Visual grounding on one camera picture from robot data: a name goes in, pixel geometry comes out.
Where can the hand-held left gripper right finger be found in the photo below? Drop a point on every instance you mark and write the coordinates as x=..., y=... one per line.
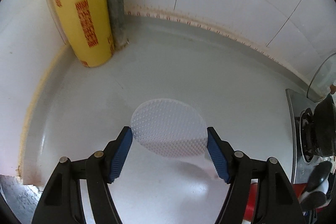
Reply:
x=218, y=158

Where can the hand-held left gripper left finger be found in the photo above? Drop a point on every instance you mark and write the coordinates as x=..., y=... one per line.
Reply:
x=119, y=158

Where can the white dotted rice paddle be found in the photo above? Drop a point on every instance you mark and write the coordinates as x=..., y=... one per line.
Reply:
x=168, y=129

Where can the red metal canister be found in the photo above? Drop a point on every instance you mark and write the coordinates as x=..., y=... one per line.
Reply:
x=296, y=190

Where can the white printed ceramic spoon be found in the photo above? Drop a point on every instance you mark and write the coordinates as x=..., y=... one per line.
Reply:
x=325, y=186

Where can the stainless steel gas stove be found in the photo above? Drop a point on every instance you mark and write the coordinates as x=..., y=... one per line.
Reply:
x=295, y=161

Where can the black kettle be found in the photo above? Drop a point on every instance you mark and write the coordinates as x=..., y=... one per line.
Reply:
x=325, y=129

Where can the glass pot lid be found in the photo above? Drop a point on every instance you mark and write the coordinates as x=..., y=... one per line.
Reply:
x=321, y=79

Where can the yellow cling film roll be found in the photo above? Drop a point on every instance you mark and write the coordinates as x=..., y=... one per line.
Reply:
x=78, y=3

